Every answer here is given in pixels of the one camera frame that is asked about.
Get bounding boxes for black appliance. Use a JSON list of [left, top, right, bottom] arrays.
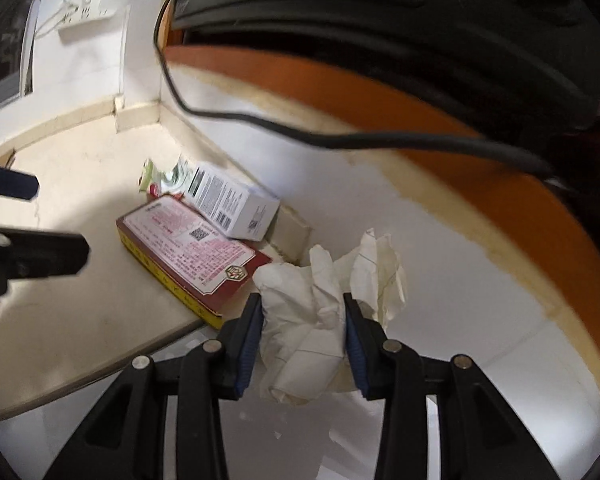
[[172, 0, 600, 131]]

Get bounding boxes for dark window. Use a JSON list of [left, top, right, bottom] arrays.
[[0, 0, 31, 116]]

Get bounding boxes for white paper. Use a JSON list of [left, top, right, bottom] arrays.
[[252, 228, 408, 405]]

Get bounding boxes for black cable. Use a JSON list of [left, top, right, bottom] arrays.
[[152, 0, 576, 181]]

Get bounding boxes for green white wrapper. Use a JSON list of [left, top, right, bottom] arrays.
[[139, 155, 201, 198]]

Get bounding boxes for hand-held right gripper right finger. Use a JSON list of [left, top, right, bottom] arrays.
[[342, 292, 563, 480]]

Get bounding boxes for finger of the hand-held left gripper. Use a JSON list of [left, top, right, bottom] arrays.
[[0, 228, 90, 356], [0, 155, 40, 200]]

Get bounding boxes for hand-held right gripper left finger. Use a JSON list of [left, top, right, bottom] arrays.
[[45, 292, 263, 480]]

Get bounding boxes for small white box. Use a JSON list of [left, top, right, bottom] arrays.
[[182, 162, 281, 241]]

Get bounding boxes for red and yellow box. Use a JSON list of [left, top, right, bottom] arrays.
[[116, 194, 273, 330]]

